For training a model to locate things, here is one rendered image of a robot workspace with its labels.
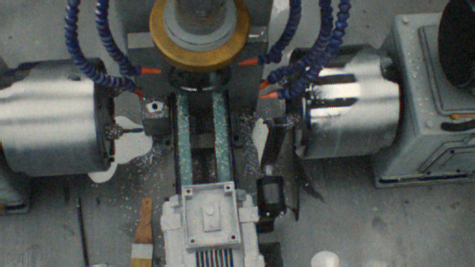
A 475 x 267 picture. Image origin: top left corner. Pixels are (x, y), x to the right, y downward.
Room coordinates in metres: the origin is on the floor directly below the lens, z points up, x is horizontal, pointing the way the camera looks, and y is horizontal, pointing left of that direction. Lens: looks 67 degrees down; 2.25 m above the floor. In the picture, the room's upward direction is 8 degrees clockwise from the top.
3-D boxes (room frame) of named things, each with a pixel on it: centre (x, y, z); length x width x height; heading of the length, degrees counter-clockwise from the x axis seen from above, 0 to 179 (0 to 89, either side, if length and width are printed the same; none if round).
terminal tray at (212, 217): (0.28, 0.03, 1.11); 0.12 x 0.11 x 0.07; 14
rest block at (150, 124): (0.58, 0.21, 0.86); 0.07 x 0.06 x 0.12; 103
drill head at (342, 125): (0.61, -0.24, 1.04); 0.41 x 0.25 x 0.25; 103
